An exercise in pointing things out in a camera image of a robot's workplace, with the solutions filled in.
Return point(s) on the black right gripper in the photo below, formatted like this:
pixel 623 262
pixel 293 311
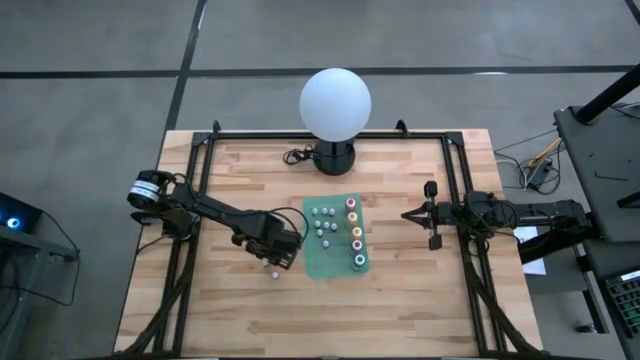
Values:
pixel 450 214

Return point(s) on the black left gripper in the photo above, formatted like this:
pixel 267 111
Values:
pixel 277 245

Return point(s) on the large red-capped dye bottle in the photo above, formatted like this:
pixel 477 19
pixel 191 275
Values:
pixel 357 245

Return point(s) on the large orange-capped dye bottle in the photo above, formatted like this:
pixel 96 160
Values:
pixel 350 203

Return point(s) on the large green-capped dye bottle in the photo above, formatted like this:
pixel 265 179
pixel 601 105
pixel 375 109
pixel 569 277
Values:
pixel 359 260

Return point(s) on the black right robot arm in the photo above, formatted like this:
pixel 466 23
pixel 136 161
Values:
pixel 540 217

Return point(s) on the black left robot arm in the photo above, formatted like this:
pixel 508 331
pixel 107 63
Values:
pixel 210 207

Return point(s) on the teal translucent plastic bin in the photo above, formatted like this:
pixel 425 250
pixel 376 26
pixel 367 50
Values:
pixel 330 265

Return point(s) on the white paper sheet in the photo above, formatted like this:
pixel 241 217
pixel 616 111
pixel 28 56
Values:
pixel 535 268

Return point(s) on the black support beam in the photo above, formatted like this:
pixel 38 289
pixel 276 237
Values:
pixel 550 247

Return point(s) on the white globe table lamp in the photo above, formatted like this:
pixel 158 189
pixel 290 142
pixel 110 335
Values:
pixel 335 105

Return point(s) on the black computer desk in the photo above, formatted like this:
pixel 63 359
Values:
pixel 600 260

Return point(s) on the dark grey side table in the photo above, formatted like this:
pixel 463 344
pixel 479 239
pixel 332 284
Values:
pixel 600 150

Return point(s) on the black computer mouse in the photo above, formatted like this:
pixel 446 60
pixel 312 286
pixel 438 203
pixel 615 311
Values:
pixel 584 328

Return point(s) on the black diagonal pole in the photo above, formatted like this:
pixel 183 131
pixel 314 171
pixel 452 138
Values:
pixel 607 95

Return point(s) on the keyboard with coloured keys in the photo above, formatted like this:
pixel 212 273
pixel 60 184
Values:
pixel 627 300

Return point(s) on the black computer with blue light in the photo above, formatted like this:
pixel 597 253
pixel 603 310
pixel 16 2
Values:
pixel 20 210

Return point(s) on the black aluminium table frame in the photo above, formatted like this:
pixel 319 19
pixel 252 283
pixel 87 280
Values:
pixel 250 135

